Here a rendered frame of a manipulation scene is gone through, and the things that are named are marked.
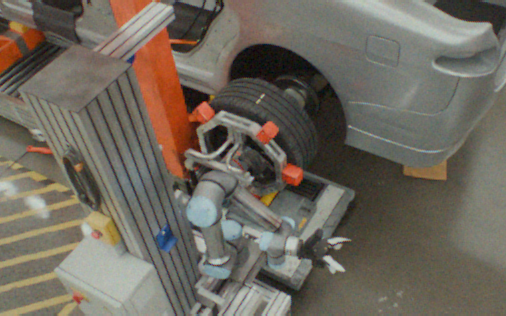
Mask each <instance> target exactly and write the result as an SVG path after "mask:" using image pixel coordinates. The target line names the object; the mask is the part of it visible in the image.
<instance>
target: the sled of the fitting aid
mask: <svg viewBox="0 0 506 316"><path fill-rule="evenodd" d="M316 211H317V204H315V203H313V202H311V201H309V200H306V199H304V202H303V204H302V205H301V206H300V207H299V210H298V212H297V213H296V215H295V216H294V218H293V219H292V220H294V222H295V226H294V232H293V234H292V237H298V238H299V237H300V236H301V234H302V233H303V232H304V230H305V229H306V227H307V226H308V224H309V223H310V221H311V220H312V219H313V216H314V214H315V213H316ZM225 218H226V220H235V221H237V222H238V223H239V224H240V225H241V228H242V229H243V228H244V225H245V226H248V227H250V228H252V229H254V230H256V231H258V232H260V233H262V234H263V233H264V232H267V233H271V232H270V231H268V230H267V229H266V228H265V227H263V226H261V225H259V224H258V223H256V222H254V221H251V220H247V219H245V218H244V217H241V216H239V215H237V214H235V213H233V212H231V211H230V209H229V210H228V211H227V212H226V214H225Z"/></svg>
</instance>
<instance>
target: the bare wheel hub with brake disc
mask: <svg viewBox="0 0 506 316"><path fill-rule="evenodd" d="M272 84H273V85H275V86H276V87H278V88H280V89H281V90H283V91H284V92H285V93H287V95H289V96H290V97H293V98H294V99H295V101H297V102H298V103H299V105H300V106H301V107H302V109H303V110H304V111H305V112H306V113H307V114H308V115H309V117H310V119H312V117H313V116H314V115H315V114H316V112H317V111H318V108H319V102H318V98H317V97H316V95H315V93H314V91H313V90H312V88H311V87H310V85H308V84H306V83H305V82H303V81H302V80H300V79H299V78H297V77H294V76H289V75H284V76H280V77H278V78H277V79H276V80H275V81H274V82H273V83H272Z"/></svg>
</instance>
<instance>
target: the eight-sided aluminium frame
mask: <svg viewBox="0 0 506 316"><path fill-rule="evenodd" d="M217 124H222V125H224V126H227V127H231V129H234V130H236V131H240V132H242V133H244V134H246V135H248V136H250V137H251V138H253V139H254V140H255V141H256V142H257V143H258V146H259V147H260V148H261V149H262V150H263V151H264V152H266V153H267V154H268V155H269V157H270V158H271V159H272V161H273V162H274V167H275V178H276V179H275V180H273V181H271V182H268V183H265V184H261V183H259V182H257V181H256V183H255V184H254V186H253V187H252V188H251V190H250V191H249V192H250V193H254V194H256V195H258V196H264V195H267V194H270V193H275V192H278V191H281V190H283V189H284V188H285V185H286V184H287V182H285V181H283V179H282V172H283V170H284V169H285V166H286V159H287V158H286V155H285V152H284V151H282V150H281V149H280V148H279V147H278V146H277V145H276V143H275V142H274V141H273V140H271V141H269V142H268V143H267V144H266V145H264V144H263V143H262V142H261V141H260V140H259V139H258V138H257V137H256V135H257V134H258V132H259V130H260V129H261V128H262V127H261V126H259V125H258V124H256V123H254V122H250V121H248V120H245V119H243V118H241V117H238V116H235V115H232V114H231V113H228V112H227V111H219V112H218V113H217V114H216V115H215V116H214V117H213V118H212V119H211V120H210V121H209V122H208V123H206V124H201V125H200V126H199V127H198V128H197V134H198V137H199V141H200V145H201V149H202V153H203V154H211V153H213V152H215V150H214V148H213V143H212V139H211V135H210V129H211V128H213V127H215V126H217ZM210 160H213V161H215V162H217V163H220V162H221V161H222V158H221V157H220V156H219V155H217V157H215V158H213V159H210Z"/></svg>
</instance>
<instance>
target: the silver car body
mask: <svg viewBox="0 0 506 316"><path fill-rule="evenodd" d="M31 1H32V0H0V10H1V12H2V14H3V16H4V18H5V19H7V20H10V21H13V22H14V23H20V24H23V25H25V26H28V27H30V28H33V29H36V30H38V28H37V26H36V24H35V23H34V21H33V18H32V13H33V10H32V8H31ZM34 1H37V2H40V3H43V4H45V5H48V6H51V7H54V8H57V9H59V10H65V11H68V12H71V13H74V14H76V15H74V24H75V29H74V31H75V34H76V37H77V39H78V40H79V42H80V44H77V43H74V41H71V40H68V39H64V38H63V37H61V36H59V35H58V34H55V33H53V32H50V31H46V32H44V31H41V32H44V33H46V34H48V35H51V36H54V37H57V38H59V39H64V40H67V41H70V42H72V43H74V44H77V45H80V46H82V47H85V48H88V49H90V50H94V49H95V48H96V47H97V46H99V45H100V44H101V43H102V42H104V40H106V39H108V38H109V37H110V36H111V35H112V34H114V33H115V32H116V31H117V30H118V29H119V28H118V23H117V20H116V17H115V14H114V12H113V9H112V6H111V3H110V0H34ZM160 3H162V4H166V5H169V6H173V7H174V11H175V19H174V20H173V21H171V22H170V23H169V24H168V25H167V26H166V29H167V33H168V37H169V41H170V44H171V48H172V52H173V55H174V59H175V67H176V70H177V74H178V78H179V82H180V84H183V85H186V86H188V87H190V88H193V89H196V90H198V91H201V92H203V93H206V94H208V95H211V96H214V97H216V96H217V94H218V93H219V92H220V91H221V90H222V89H223V88H224V87H225V85H226V84H227V72H228V69H229V65H230V63H231V59H232V57H233V56H235V54H236V53H237V52H238V51H240V50H241V49H242V48H244V47H245V46H247V45H250V44H253V43H259V42H267V43H274V44H278V45H281V46H284V47H286V48H288V49H291V50H293V51H295V52H297V53H298V54H299V55H301V56H304V57H305V58H307V59H308V60H309V61H311V62H312V64H313V65H314V66H315V67H317V68H318V69H319V70H321V71H322V72H323V74H324V75H325V76H326V78H327V79H328V81H329V82H330V83H331V84H332V85H333V87H334V88H335V90H336V92H337V93H338V95H339V97H340V100H341V102H342V105H343V108H344V110H345V113H346V117H347V123H348V137H347V141H346V143H345V144H347V145H350V146H353V147H355V148H357V149H360V150H363V151H366V152H370V153H373V154H376V155H378V156H381V157H383V158H386V159H389V160H391V161H394V162H396V163H399V164H401V165H407V166H410V167H414V168H427V167H431V166H436V165H438V164H440V163H442V162H444V161H445V160H447V159H448V158H449V157H450V156H451V155H452V154H453V153H454V152H456V151H457V150H458V149H459V148H460V147H461V146H462V145H463V144H464V141H465V140H466V139H467V138H468V137H469V136H470V134H471V133H472V131H473V130H474V128H475V127H476V126H477V124H478V123H479V122H480V121H481V120H482V119H483V118H484V116H485V115H486V114H487V113H488V112H489V110H491V109H492V108H493V105H494V104H495V102H496V101H497V100H498V98H499V97H500V96H501V95H502V93H503V92H504V90H505V89H506V0H160ZM38 31H39V30H38Z"/></svg>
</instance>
